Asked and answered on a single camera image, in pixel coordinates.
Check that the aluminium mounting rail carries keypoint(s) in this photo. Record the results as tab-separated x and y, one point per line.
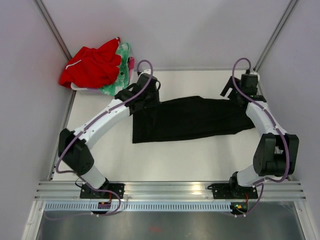
174	191

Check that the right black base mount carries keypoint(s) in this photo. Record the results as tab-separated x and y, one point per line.
221	191

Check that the black trousers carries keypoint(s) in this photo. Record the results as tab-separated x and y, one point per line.
189	118

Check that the white laundry basket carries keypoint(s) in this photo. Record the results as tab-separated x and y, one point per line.
121	83

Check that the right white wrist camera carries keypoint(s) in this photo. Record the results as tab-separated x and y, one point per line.
255	73

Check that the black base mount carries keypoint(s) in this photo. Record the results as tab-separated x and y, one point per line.
108	191
221	191

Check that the green white patterned garment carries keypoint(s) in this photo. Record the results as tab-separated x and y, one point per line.
124	50

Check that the red garment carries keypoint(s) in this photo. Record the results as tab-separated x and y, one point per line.
93	67

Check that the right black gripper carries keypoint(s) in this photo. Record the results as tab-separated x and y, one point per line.
229	84

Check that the pink white garment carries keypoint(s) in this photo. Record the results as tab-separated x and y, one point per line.
131	65

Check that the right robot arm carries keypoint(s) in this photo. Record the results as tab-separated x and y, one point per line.
276	154

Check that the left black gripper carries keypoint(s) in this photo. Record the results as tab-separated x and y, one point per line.
155	102

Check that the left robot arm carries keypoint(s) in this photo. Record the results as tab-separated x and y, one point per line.
74	146

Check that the white slotted cable duct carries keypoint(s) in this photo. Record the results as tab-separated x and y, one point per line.
139	206

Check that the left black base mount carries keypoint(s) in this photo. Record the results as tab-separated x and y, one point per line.
108	191

